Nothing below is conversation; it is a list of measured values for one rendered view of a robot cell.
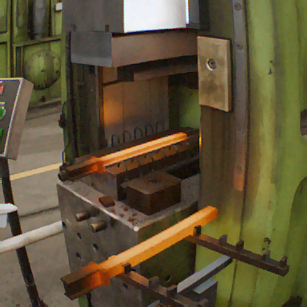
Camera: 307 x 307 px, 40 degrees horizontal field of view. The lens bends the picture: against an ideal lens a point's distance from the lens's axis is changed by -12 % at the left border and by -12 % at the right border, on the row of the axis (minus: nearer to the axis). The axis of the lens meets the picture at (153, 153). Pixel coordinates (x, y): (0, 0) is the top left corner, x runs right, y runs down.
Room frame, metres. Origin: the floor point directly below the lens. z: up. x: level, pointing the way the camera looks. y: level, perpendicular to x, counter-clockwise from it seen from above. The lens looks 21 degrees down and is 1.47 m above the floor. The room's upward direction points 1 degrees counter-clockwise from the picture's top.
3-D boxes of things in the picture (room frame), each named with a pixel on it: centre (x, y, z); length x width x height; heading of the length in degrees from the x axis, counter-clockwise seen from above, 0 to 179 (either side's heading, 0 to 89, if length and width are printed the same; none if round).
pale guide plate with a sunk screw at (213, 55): (1.05, -0.14, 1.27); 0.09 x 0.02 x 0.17; 41
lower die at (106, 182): (1.34, 0.00, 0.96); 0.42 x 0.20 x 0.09; 131
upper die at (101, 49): (1.34, 0.00, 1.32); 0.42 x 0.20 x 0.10; 131
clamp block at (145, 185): (1.11, 0.00, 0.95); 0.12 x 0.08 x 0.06; 131
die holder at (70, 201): (1.30, -0.04, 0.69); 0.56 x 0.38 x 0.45; 131
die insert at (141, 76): (1.35, -0.04, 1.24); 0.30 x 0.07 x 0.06; 131
